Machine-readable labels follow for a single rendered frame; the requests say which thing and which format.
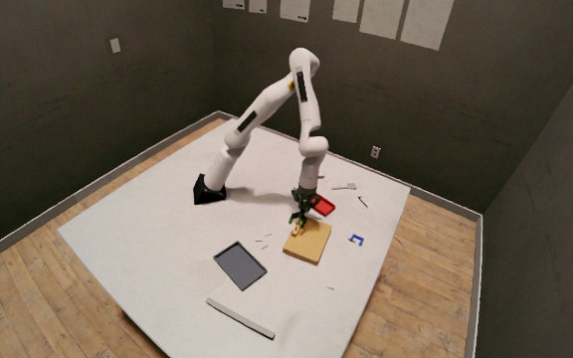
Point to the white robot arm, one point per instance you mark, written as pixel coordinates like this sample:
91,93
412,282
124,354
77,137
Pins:
303,65

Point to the red shallow tray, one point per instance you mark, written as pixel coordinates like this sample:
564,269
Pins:
324,208

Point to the grey flat bar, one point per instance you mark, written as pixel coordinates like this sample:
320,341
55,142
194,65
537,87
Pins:
254,326
350,186

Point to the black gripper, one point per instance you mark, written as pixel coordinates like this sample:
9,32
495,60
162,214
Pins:
306,194

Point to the black spring clamp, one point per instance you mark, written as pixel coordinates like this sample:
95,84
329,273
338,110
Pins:
300,215

